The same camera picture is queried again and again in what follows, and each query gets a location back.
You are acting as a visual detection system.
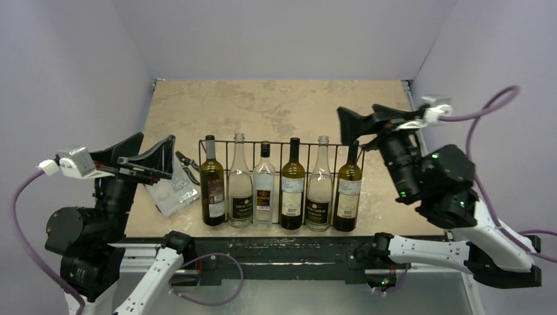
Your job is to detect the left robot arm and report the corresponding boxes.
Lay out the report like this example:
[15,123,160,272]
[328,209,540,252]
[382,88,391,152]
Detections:
[45,133,197,314]

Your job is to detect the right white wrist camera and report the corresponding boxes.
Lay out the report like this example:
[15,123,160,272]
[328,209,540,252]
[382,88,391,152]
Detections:
[395,94,453,131]

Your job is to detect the clear bottle black cap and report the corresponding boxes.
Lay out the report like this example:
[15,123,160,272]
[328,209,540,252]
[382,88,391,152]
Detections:
[253,140,275,227]

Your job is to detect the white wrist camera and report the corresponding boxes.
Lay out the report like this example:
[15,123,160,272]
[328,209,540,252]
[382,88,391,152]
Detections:
[395,94,453,131]
[37,146,114,180]

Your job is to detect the dark bottle silver neck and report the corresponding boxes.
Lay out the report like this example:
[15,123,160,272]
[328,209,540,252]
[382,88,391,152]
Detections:
[200,135,225,226]

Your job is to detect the purple cable loop under table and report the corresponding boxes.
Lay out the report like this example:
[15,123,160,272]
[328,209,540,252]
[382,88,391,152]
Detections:
[168,252,244,307]

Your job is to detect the clear bottle black label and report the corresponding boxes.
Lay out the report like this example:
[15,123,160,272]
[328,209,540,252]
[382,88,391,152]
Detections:
[305,136,333,232]

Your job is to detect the green bottle white label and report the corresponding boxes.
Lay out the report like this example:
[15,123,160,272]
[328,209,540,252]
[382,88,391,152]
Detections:
[280,137,305,230]

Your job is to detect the black pruning shears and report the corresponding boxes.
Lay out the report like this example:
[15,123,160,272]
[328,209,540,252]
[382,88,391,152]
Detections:
[175,151,200,186]

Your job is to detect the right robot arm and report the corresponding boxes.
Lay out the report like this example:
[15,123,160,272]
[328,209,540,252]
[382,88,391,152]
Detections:
[337,104,542,289]

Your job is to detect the clear tall bottle dark label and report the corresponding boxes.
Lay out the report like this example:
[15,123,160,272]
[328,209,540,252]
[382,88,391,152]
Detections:
[228,133,254,228]

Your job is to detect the dark green wine bottle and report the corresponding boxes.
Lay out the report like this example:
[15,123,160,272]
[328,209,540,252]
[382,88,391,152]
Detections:
[333,140,363,232]

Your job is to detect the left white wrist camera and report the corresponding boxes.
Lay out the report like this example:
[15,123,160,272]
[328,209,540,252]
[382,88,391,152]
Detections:
[37,146,114,180]

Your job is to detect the black table front rail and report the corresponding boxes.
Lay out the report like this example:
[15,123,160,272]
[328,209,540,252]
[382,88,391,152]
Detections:
[117,234,475,288]

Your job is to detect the black wire wine rack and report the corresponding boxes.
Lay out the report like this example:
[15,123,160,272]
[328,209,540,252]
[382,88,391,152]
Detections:
[200,133,361,232]

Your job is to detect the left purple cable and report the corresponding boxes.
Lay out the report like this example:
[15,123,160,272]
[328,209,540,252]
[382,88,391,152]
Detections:
[11,169,87,315]

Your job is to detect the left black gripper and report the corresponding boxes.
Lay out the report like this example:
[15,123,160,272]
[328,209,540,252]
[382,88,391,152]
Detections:
[89,131,174,239]

